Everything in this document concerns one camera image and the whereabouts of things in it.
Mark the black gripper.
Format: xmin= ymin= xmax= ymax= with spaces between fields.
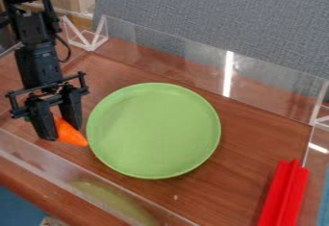
xmin=7 ymin=44 xmax=88 ymax=141

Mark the orange toy carrot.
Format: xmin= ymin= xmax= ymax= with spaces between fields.
xmin=53 ymin=117 xmax=87 ymax=147

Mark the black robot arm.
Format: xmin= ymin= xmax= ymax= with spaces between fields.
xmin=0 ymin=0 xmax=88 ymax=140

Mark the green round plate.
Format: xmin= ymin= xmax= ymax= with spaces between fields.
xmin=85 ymin=83 xmax=221 ymax=180

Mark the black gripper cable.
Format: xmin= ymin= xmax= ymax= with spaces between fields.
xmin=52 ymin=34 xmax=73 ymax=63

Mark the clear acrylic triangle bracket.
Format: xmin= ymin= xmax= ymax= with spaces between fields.
xmin=61 ymin=16 xmax=108 ymax=52

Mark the clear acrylic tray wall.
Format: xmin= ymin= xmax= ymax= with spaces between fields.
xmin=0 ymin=16 xmax=329 ymax=226

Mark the red plastic bracket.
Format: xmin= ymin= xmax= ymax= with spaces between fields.
xmin=257 ymin=159 xmax=310 ymax=226

